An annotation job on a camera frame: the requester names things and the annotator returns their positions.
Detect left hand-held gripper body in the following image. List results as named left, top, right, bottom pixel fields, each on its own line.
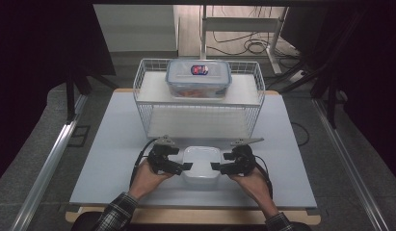
left=146, top=134, right=181, bottom=176

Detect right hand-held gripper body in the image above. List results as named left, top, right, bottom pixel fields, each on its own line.
left=229, top=137, right=265, bottom=176

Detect white lidded food container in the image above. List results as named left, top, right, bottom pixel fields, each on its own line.
left=181, top=145, right=222, bottom=186

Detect white wire shelf rack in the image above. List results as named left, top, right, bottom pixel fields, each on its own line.
left=133, top=58, right=266, bottom=140

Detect clear blue-trimmed food container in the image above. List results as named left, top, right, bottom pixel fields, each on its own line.
left=165, top=59, right=233, bottom=99

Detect person's left hand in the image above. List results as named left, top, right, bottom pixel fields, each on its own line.
left=127, top=158, right=174, bottom=202

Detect person's right hand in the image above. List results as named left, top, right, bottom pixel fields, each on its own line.
left=228, top=167, right=275, bottom=211

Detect black stand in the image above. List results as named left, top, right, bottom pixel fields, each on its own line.
left=64, top=62, right=120, bottom=125
left=277, top=13, right=351, bottom=130

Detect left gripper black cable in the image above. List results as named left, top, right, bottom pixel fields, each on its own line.
left=129, top=139, right=159, bottom=190

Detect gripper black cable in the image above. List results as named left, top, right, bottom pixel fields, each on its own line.
left=129, top=139, right=159, bottom=190
left=253, top=154, right=275, bottom=200

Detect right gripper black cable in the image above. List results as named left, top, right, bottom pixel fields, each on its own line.
left=253, top=154, right=275, bottom=200

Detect black looped floor cable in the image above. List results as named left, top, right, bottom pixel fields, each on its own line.
left=290, top=120, right=311, bottom=147

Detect aluminium rail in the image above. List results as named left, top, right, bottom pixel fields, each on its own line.
left=311, top=96, right=394, bottom=231
left=10, top=94, right=90, bottom=231

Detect black floor cables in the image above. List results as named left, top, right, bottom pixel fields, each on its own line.
left=206, top=5, right=300, bottom=58

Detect white metal desk frame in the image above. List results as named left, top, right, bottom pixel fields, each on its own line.
left=199, top=4, right=290, bottom=75

